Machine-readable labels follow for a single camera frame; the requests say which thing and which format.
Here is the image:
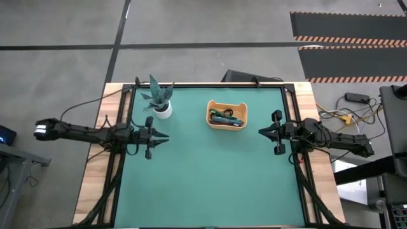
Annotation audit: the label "black power adapter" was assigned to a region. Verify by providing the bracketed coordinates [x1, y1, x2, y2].
[345, 92, 371, 104]

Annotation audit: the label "grey metal desk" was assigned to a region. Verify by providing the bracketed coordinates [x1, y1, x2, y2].
[0, 142, 52, 229]

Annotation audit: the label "white round plant pot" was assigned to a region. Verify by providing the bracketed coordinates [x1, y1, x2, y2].
[152, 100, 174, 120]

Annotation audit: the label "black cable conduit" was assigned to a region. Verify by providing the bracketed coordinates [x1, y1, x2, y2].
[74, 149, 127, 228]
[294, 155, 345, 228]

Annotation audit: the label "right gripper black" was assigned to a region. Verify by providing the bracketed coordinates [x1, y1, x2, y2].
[258, 109, 287, 156]

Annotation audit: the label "black aluminium table frame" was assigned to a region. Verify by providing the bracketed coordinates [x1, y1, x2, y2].
[97, 81, 347, 228]

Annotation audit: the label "green braided USB-C cable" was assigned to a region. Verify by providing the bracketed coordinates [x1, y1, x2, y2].
[209, 108, 238, 121]

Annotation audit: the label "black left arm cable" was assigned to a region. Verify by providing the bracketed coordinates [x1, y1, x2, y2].
[59, 88, 125, 122]

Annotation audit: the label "black device with blue light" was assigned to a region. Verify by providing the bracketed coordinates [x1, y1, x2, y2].
[0, 124, 18, 147]

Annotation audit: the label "green succulent plant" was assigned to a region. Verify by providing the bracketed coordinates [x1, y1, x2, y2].
[141, 74, 176, 112]

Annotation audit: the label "black diagonal beam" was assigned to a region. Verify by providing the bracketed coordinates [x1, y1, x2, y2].
[333, 155, 396, 186]

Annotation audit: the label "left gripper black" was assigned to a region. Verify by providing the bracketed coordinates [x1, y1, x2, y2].
[144, 115, 170, 160]

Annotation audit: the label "tangled floor cables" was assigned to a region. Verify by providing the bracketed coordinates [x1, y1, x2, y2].
[316, 94, 386, 144]

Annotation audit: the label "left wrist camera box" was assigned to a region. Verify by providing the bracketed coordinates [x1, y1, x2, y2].
[131, 127, 146, 144]

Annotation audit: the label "teal braided USB-C cable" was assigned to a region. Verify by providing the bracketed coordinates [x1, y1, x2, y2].
[219, 116, 245, 127]

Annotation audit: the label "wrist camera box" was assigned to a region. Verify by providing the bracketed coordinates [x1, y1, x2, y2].
[131, 127, 146, 144]
[283, 121, 297, 139]

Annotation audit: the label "green table mat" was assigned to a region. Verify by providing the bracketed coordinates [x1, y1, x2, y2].
[113, 87, 307, 228]

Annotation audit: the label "control panel with buttons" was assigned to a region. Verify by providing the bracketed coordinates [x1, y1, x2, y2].
[389, 205, 407, 229]

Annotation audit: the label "orange plastic bin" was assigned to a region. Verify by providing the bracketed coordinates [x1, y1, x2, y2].
[205, 99, 249, 132]

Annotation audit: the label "black hazard-striped floor mat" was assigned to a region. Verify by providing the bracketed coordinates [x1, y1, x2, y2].
[298, 45, 407, 84]
[289, 11, 407, 46]

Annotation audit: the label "white floor panel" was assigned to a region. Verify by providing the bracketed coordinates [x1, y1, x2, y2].
[330, 158, 370, 205]

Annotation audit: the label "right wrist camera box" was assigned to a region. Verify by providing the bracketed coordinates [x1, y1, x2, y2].
[283, 121, 297, 139]

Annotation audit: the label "dark grey cart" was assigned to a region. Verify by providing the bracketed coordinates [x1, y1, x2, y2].
[379, 83, 407, 179]

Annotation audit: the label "black monitor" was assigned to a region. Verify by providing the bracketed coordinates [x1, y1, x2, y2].
[221, 69, 284, 84]

